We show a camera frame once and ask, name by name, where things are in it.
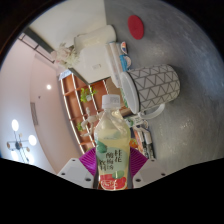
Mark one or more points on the branched ceiling lamp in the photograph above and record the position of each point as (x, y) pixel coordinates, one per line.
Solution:
(18, 145)

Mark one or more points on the orange wooden shelf unit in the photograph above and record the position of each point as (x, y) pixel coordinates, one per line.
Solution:
(75, 100)

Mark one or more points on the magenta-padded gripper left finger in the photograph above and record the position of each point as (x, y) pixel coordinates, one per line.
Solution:
(75, 171)

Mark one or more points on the low green and white box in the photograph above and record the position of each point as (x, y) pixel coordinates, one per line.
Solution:
(136, 121)

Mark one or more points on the flat round red coaster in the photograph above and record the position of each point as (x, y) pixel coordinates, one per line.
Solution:
(136, 26)

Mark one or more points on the white mug with triangle pattern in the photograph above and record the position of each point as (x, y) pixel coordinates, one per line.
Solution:
(155, 86)

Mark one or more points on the yellow drink bottle white cap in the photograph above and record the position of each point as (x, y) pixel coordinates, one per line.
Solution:
(112, 140)

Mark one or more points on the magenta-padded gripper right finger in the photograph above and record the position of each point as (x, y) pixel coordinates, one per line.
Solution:
(150, 171)

